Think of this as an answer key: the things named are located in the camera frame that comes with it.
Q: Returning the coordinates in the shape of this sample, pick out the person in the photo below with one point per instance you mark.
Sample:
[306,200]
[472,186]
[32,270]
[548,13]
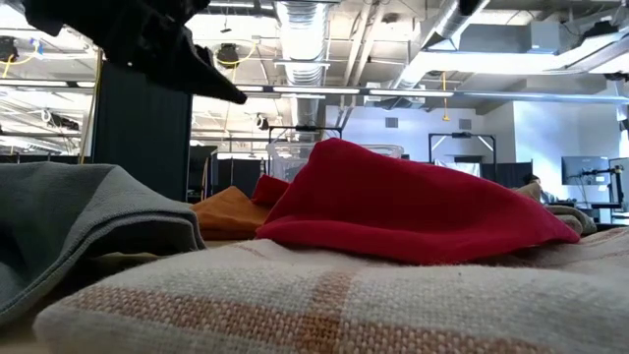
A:
[533,181]

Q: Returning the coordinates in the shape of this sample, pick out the black ceiling device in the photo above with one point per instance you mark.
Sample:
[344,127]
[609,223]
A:
[227,53]

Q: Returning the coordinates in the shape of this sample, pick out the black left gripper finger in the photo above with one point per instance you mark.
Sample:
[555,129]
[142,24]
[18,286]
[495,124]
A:
[187,69]

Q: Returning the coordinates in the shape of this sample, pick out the computer monitor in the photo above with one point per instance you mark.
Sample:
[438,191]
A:
[585,169]

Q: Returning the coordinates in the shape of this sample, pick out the orange towel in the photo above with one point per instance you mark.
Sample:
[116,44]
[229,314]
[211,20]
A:
[228,214]

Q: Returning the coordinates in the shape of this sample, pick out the white plaid towel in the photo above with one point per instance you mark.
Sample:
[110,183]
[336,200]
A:
[344,305]

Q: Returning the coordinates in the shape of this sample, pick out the ceiling light strip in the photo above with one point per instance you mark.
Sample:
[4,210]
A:
[413,92]

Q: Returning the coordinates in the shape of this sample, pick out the black divider panel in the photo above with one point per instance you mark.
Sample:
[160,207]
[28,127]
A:
[142,137]

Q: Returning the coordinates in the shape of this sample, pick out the white hanging cloth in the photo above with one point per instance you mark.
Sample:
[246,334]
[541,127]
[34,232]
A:
[462,168]

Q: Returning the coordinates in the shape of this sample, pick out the red towel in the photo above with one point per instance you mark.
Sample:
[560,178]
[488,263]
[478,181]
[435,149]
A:
[268,191]
[393,206]

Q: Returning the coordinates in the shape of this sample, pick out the black partition panel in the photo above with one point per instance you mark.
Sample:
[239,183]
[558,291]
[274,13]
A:
[511,174]

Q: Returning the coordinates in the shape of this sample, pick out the tan towel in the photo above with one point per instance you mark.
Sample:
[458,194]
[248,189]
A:
[528,192]

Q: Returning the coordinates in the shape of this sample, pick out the silver ventilation duct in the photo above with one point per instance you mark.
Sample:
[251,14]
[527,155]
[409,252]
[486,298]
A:
[302,49]

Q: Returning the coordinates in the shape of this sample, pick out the clear plastic storage bin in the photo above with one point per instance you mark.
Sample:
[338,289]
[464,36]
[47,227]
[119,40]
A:
[290,157]

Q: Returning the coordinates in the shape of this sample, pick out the black stand frame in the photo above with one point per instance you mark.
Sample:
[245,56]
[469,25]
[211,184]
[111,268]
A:
[462,134]

